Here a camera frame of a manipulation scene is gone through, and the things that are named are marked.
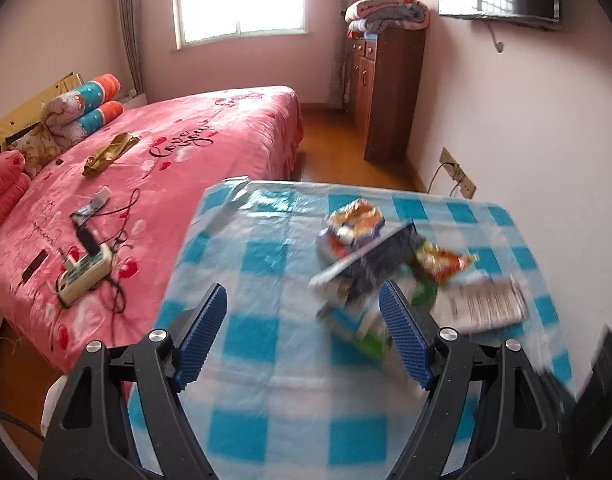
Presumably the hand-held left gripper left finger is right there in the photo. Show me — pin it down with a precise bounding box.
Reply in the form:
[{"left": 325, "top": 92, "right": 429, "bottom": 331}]
[{"left": 38, "top": 282, "right": 229, "bottom": 480}]

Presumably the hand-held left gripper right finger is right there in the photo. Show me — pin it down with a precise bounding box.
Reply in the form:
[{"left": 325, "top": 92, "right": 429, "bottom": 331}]
[{"left": 378, "top": 280, "right": 569, "bottom": 480}]

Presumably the white blue green packet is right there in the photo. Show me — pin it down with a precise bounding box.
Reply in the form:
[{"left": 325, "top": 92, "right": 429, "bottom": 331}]
[{"left": 317, "top": 302, "right": 394, "bottom": 361}]

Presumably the dark purple packet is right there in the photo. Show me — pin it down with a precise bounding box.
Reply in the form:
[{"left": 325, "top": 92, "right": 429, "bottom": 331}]
[{"left": 310, "top": 222, "right": 423, "bottom": 311}]

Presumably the orange snack wrapper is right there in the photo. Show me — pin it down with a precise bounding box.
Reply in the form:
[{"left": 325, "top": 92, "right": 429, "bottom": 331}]
[{"left": 413, "top": 240, "right": 479, "bottom": 286}]

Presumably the white green wipes packet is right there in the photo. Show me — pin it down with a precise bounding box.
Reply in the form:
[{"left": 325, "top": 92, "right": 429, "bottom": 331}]
[{"left": 433, "top": 276, "right": 530, "bottom": 335}]

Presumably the purple orange tissue pack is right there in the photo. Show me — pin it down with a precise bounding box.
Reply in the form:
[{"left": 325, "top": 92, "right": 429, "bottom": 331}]
[{"left": 325, "top": 199, "right": 387, "bottom": 248}]

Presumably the blue white checked tablecloth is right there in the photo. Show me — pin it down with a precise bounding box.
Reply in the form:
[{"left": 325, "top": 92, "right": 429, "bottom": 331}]
[{"left": 128, "top": 177, "right": 577, "bottom": 480}]

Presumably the beige power strip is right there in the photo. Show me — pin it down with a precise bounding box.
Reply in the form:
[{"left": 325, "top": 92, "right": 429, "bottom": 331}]
[{"left": 56, "top": 245, "right": 114, "bottom": 307}]

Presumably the black charger plug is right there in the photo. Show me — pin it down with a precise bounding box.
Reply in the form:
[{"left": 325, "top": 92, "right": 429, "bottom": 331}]
[{"left": 73, "top": 225, "right": 100, "bottom": 256}]

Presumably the white phone on bed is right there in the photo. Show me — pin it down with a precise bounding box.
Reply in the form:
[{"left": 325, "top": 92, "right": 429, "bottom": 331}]
[{"left": 70, "top": 186, "right": 111, "bottom": 221}]

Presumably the gold cloth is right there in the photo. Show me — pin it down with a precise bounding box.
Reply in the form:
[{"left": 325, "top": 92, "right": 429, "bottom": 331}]
[{"left": 82, "top": 132, "right": 140, "bottom": 178}]

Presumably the bed with pink sheet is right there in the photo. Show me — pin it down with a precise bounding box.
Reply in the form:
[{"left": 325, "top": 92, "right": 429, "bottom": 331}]
[{"left": 0, "top": 85, "right": 304, "bottom": 376}]

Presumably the orange teal bolster pillow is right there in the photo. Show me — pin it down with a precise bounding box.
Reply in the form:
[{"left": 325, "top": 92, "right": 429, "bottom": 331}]
[
  {"left": 80, "top": 74, "right": 122, "bottom": 106},
  {"left": 78, "top": 101, "right": 124, "bottom": 131}
]

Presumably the brown wooden cabinet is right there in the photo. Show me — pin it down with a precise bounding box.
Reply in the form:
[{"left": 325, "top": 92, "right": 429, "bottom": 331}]
[{"left": 346, "top": 27, "right": 427, "bottom": 163}]

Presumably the brown patterned pillow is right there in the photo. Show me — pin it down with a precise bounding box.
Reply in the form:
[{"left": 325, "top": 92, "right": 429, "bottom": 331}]
[{"left": 8, "top": 125, "right": 61, "bottom": 178}]

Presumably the pink pillow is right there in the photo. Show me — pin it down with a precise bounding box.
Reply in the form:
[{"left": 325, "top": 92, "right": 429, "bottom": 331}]
[{"left": 0, "top": 150, "right": 29, "bottom": 241}]

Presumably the yellow headboard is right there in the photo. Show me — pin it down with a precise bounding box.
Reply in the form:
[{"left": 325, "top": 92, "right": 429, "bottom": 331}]
[{"left": 0, "top": 72, "right": 81, "bottom": 151}]

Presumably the grey patterned curtain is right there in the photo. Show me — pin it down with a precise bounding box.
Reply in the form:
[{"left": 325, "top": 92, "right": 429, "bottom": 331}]
[
  {"left": 328, "top": 0, "right": 354, "bottom": 111},
  {"left": 116, "top": 0, "right": 146, "bottom": 96}
]

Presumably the folded pink grey quilt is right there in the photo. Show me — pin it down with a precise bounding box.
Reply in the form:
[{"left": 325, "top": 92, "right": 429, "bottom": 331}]
[{"left": 345, "top": 0, "right": 431, "bottom": 38}]

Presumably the black cable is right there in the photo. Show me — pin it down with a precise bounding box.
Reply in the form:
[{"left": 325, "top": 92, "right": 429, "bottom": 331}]
[{"left": 98, "top": 187, "right": 141, "bottom": 311}]

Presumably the beige wall outlet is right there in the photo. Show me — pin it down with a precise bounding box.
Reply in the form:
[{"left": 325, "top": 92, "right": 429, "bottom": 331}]
[{"left": 438, "top": 147, "right": 477, "bottom": 198}]

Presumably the grey television cable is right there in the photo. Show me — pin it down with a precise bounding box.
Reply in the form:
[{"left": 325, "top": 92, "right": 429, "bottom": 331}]
[{"left": 483, "top": 19, "right": 507, "bottom": 53}]

